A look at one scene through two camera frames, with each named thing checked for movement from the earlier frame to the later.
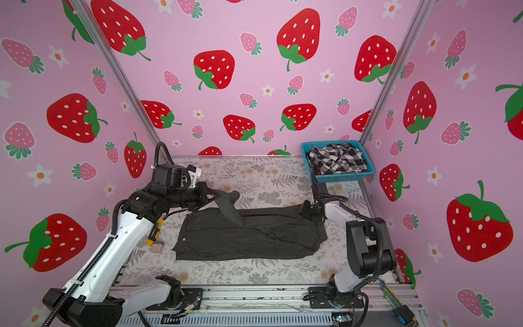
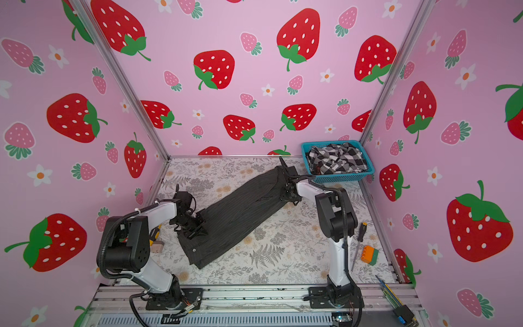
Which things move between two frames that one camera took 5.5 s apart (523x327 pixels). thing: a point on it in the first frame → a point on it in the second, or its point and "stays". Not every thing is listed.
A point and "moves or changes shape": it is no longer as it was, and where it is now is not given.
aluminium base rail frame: [267, 306] stays
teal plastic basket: [337, 161] stays
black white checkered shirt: [334, 158] stays
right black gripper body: [308, 209] → [287, 196]
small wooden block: [157, 246] stays
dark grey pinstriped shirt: [225, 231] moves or changes shape
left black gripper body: [193, 199] → [193, 226]
